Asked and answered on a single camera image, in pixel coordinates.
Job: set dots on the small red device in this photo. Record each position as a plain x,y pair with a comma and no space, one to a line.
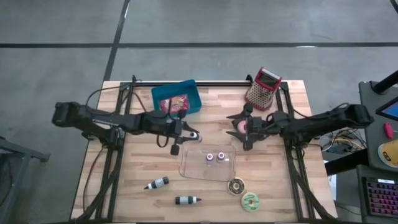
388,130

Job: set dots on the red ink bottle white cap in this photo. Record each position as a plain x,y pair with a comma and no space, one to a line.
209,156
221,155

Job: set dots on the chocolate frosted toy donut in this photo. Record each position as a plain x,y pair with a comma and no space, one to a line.
230,185

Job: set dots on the pink frosted toy donut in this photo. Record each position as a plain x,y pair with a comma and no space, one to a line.
241,126

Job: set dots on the black slanted pole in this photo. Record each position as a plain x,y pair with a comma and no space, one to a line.
385,83

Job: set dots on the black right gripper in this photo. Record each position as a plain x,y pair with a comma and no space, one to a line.
256,127

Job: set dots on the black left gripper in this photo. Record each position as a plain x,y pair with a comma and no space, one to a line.
177,128

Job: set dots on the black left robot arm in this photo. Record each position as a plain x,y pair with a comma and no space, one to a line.
109,119

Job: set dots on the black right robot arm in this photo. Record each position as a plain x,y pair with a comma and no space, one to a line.
326,119

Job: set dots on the blue plastic bin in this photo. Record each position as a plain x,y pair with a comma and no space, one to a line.
196,99

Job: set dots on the clear plastic bin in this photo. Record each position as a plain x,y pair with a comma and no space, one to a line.
192,171

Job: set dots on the grey metal furniture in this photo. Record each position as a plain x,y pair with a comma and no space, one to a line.
21,152

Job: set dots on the dark grey side desk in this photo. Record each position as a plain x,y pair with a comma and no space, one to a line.
371,137

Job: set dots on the white box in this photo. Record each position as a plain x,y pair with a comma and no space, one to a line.
332,186

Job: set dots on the red snack packet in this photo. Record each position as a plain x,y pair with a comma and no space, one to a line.
177,102

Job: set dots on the yellow black device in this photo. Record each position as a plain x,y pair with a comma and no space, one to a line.
390,149

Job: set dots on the red metal box grater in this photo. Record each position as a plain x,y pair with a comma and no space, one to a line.
261,93

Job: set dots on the green frosted toy donut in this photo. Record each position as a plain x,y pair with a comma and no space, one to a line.
245,202

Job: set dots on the backlit black keyboard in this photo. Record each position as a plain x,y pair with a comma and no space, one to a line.
382,197

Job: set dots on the black aluminium table frame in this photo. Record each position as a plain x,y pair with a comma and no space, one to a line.
217,83

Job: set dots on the tilted screen monitor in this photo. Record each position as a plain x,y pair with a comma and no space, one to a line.
392,110

